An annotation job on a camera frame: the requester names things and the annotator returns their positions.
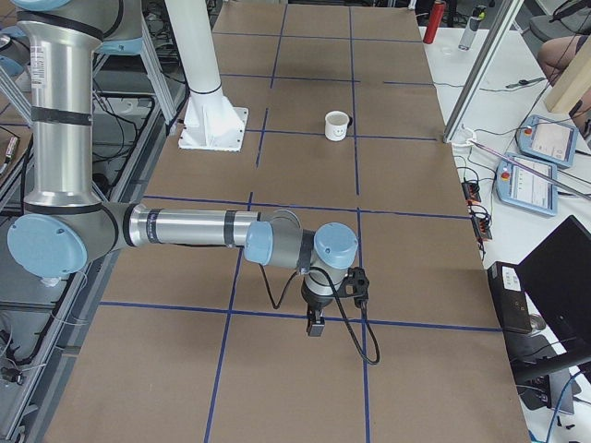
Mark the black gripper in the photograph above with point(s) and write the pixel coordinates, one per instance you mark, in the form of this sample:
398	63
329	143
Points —
315	302

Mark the white smiley face mug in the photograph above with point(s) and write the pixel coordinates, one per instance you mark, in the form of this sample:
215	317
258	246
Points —
336	125

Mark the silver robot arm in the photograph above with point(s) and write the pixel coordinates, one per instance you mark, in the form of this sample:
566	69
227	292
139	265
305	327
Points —
66	226

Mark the orange black power strip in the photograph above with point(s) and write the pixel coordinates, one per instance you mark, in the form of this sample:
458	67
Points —
480	217

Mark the black box device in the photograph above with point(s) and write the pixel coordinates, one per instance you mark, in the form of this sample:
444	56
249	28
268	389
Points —
508	298

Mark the black laptop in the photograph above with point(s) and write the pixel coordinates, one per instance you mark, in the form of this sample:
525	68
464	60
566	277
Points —
556	277

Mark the near teach pendant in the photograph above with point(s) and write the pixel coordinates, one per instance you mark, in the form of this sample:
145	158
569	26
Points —
518	187

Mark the teach pendant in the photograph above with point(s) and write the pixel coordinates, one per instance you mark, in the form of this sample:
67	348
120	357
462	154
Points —
518	187
548	140

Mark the far teach pendant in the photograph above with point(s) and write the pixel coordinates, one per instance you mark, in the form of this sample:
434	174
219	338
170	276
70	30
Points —
548	140

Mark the red bottle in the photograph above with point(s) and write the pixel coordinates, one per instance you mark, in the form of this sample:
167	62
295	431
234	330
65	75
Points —
434	20

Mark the grey water bottle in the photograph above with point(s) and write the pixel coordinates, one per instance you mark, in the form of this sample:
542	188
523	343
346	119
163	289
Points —
471	28

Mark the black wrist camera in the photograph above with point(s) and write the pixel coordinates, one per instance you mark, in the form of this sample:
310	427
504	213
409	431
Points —
355	285

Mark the aluminium frame post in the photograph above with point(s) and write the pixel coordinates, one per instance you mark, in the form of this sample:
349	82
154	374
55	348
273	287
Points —
500	26

